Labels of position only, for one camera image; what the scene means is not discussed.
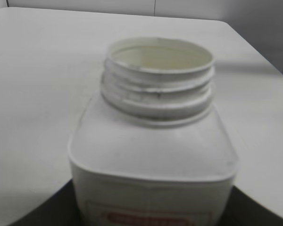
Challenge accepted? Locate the white strawberry yogurt bottle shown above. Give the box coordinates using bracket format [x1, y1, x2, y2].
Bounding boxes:
[68, 37, 239, 226]

